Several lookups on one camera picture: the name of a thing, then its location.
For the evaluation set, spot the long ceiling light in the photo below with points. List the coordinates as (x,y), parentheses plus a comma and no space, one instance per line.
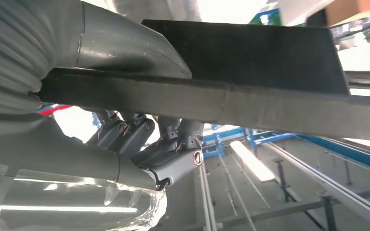
(252,161)

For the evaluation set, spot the brown cardboard box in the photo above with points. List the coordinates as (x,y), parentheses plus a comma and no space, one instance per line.
(357,9)

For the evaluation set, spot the blue metal shelf rack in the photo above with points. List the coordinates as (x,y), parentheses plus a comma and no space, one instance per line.
(347,152)

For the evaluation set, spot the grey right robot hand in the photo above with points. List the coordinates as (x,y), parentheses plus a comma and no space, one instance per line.
(124,47)

